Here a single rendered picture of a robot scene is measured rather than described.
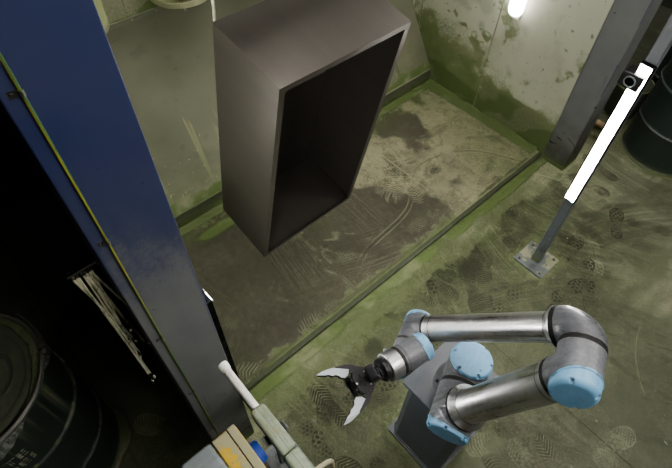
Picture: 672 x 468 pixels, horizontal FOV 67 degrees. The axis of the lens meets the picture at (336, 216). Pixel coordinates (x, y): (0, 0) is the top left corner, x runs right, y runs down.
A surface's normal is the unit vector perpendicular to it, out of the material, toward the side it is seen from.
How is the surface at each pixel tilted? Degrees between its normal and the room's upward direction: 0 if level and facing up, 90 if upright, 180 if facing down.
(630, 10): 90
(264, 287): 0
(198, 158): 57
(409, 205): 0
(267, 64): 12
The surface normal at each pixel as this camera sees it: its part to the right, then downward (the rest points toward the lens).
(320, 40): 0.16, -0.50
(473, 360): 0.06, -0.68
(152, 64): 0.57, 0.16
